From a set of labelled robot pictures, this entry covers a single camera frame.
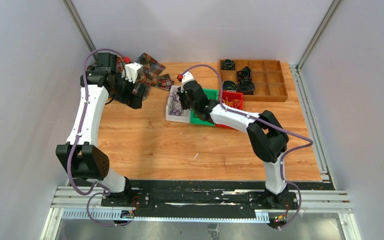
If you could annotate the red plastic bin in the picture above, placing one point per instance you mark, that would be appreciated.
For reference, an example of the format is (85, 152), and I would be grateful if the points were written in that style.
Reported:
(233, 99)

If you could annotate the wooden compartment tray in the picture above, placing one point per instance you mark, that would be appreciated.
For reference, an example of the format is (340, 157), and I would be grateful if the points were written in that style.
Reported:
(258, 80)

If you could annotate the plaid flannel shirt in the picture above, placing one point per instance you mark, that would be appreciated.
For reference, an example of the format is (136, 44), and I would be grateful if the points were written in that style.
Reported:
(151, 75)

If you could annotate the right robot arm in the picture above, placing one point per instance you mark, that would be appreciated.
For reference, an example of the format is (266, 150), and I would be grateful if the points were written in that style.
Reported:
(263, 130)

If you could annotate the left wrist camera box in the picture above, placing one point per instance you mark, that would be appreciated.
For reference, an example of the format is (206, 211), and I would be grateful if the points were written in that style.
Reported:
(131, 72)

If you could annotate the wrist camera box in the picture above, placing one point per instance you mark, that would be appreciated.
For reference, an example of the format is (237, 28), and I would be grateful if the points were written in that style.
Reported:
(131, 72)
(186, 77)

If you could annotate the green plastic bin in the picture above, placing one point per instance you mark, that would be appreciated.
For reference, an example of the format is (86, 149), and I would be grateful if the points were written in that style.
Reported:
(212, 94)

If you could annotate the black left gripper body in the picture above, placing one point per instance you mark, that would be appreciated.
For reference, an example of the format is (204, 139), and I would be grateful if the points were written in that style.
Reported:
(126, 88)

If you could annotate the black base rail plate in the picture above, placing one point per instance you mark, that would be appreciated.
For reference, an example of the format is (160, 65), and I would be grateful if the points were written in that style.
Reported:
(201, 199)

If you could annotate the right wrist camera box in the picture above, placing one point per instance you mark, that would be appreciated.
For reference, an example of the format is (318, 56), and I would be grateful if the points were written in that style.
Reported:
(186, 77)

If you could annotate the white plastic bin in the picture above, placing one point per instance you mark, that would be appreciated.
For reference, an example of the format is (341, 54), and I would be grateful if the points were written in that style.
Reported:
(173, 110)

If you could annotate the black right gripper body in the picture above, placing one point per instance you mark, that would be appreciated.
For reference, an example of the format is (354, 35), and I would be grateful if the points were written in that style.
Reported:
(184, 103)

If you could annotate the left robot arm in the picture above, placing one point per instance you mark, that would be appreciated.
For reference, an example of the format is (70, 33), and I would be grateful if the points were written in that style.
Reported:
(86, 165)

